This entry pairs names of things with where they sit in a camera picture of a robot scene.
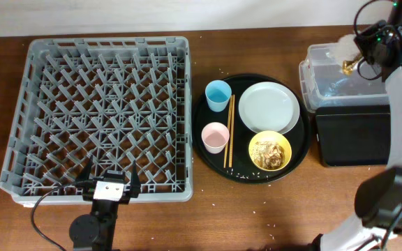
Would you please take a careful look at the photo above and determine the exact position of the peanut shells and rice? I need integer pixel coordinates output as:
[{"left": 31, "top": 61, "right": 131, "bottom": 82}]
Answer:
[{"left": 251, "top": 142, "right": 285, "bottom": 170}]

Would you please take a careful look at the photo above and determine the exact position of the right wooden chopstick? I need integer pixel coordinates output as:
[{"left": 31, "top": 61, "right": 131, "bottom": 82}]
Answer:
[{"left": 228, "top": 95, "right": 235, "bottom": 168}]

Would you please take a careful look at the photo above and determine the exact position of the white tissue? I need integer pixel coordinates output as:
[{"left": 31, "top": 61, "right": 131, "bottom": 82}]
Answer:
[{"left": 329, "top": 34, "right": 359, "bottom": 64}]

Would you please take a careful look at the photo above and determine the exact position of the left wooden chopstick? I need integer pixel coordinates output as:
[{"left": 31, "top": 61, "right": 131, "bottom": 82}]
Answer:
[{"left": 223, "top": 95, "right": 234, "bottom": 169}]

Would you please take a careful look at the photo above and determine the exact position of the pink plastic cup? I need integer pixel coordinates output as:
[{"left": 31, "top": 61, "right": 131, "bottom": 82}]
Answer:
[{"left": 201, "top": 122, "right": 228, "bottom": 154}]

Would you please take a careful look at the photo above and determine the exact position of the black rectangular waste bin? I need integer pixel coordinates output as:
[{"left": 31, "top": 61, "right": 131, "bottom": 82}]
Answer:
[{"left": 315, "top": 105, "right": 391, "bottom": 167}]

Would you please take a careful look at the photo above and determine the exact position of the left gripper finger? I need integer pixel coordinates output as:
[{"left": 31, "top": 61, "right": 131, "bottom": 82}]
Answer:
[
  {"left": 75, "top": 156, "right": 93, "bottom": 182},
  {"left": 129, "top": 160, "right": 141, "bottom": 198}
]

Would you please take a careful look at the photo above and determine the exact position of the white round plate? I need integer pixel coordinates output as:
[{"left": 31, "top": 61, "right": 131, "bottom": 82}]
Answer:
[{"left": 238, "top": 82, "right": 300, "bottom": 135}]

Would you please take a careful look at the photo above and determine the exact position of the wooden chopstick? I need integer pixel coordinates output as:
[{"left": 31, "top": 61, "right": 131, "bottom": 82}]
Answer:
[
  {"left": 228, "top": 95, "right": 235, "bottom": 168},
  {"left": 223, "top": 95, "right": 234, "bottom": 169}
]

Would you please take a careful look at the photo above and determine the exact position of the yellow bowl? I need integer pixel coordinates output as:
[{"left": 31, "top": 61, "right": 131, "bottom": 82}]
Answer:
[{"left": 248, "top": 131, "right": 292, "bottom": 172}]

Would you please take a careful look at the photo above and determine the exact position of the clear plastic waste bin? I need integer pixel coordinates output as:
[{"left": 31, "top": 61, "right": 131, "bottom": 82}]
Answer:
[{"left": 299, "top": 43, "right": 389, "bottom": 113}]

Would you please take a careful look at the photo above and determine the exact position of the light blue plastic cup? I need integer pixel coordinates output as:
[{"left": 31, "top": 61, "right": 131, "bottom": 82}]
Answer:
[{"left": 204, "top": 80, "right": 232, "bottom": 112}]

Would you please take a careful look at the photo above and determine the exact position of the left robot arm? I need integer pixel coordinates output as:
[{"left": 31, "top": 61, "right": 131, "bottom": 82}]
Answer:
[{"left": 69, "top": 158, "right": 141, "bottom": 250}]

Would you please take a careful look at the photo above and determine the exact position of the grey dishwasher rack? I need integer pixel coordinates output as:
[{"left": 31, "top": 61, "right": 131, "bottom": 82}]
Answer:
[{"left": 0, "top": 36, "right": 193, "bottom": 207}]

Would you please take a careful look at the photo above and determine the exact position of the gold foil wrapper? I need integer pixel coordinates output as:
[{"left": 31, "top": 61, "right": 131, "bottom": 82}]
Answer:
[{"left": 341, "top": 54, "right": 363, "bottom": 76}]

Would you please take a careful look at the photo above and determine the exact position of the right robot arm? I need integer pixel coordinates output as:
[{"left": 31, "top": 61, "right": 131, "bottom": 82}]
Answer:
[{"left": 304, "top": 1, "right": 402, "bottom": 251}]

